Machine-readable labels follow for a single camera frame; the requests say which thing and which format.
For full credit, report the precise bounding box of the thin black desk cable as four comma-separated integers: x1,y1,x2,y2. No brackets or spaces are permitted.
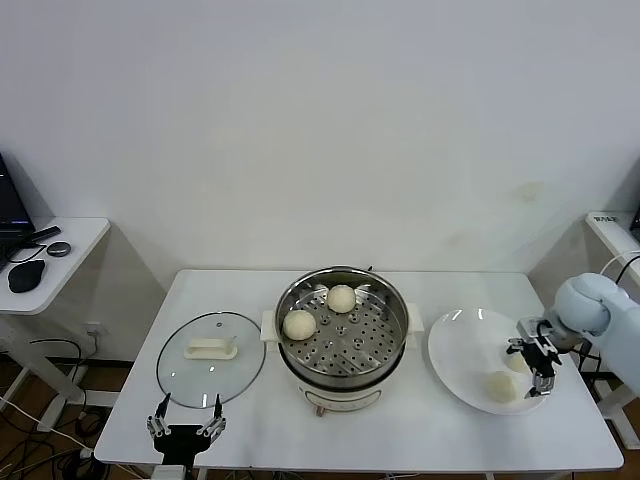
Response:
7,242,49,264

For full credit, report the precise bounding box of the black looped floor cable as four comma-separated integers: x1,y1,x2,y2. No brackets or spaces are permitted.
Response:
28,332,101,396

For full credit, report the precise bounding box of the cream electric cooker base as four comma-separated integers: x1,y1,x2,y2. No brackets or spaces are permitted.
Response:
277,344,409,418

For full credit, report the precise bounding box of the black bar-shaped device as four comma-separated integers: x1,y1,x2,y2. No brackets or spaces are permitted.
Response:
30,225,63,244

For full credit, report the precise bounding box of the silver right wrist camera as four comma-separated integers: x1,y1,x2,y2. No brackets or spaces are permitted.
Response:
516,316,546,342

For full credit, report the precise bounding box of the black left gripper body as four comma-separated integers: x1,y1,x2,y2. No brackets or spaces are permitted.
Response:
152,424,215,468

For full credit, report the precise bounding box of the white cable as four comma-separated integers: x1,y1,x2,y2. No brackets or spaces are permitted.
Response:
599,252,640,281

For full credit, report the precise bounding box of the black laptop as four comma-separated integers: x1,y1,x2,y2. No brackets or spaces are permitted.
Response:
0,149,37,274

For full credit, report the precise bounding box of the white round plate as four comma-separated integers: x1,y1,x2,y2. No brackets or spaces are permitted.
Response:
427,307,555,416

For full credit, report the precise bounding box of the white side desk with laptop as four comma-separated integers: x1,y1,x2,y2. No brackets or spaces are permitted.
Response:
0,216,112,431

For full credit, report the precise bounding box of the black computer mouse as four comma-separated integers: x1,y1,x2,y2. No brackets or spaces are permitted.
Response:
8,258,49,294

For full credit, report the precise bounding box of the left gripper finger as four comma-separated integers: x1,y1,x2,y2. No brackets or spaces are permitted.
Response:
196,394,228,442
145,393,171,440

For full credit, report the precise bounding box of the perforated steel steamer basket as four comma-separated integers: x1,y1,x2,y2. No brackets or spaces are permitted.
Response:
260,267,426,389

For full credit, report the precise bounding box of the glass lid with cream handle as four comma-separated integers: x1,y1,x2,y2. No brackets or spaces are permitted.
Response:
156,311,267,410

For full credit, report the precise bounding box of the black coiled floor cable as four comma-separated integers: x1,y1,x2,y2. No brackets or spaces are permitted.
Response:
0,404,119,480

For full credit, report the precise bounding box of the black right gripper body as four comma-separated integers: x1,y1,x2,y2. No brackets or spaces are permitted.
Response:
519,335,560,378

